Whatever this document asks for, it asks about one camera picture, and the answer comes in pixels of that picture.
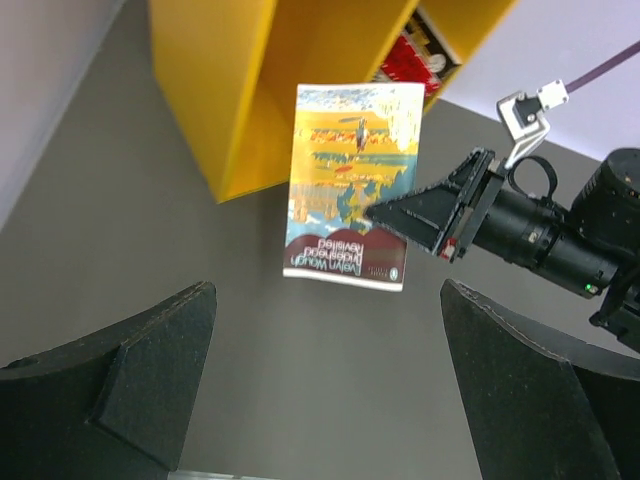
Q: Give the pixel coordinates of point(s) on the green cover paperback book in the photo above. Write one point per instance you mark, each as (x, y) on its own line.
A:
(404, 63)

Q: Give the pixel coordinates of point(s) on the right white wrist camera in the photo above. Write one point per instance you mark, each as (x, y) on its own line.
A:
(524, 117)

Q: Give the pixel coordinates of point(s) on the yellow wooden cubby shelf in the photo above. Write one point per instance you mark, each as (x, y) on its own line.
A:
(229, 70)

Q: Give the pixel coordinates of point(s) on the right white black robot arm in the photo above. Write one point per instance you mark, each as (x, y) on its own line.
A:
(607, 211)

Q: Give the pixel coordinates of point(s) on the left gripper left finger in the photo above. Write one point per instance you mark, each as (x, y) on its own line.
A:
(114, 404)

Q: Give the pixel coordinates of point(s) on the yellow blue 169-storey treehouse book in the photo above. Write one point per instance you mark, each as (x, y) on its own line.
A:
(431, 48)

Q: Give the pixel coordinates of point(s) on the yellow blue brideshead revisited book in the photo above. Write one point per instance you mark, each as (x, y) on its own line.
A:
(354, 145)

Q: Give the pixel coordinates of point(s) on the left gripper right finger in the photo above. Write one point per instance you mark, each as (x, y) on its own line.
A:
(539, 403)

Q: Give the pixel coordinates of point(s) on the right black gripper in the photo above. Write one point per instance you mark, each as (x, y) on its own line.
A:
(474, 205)

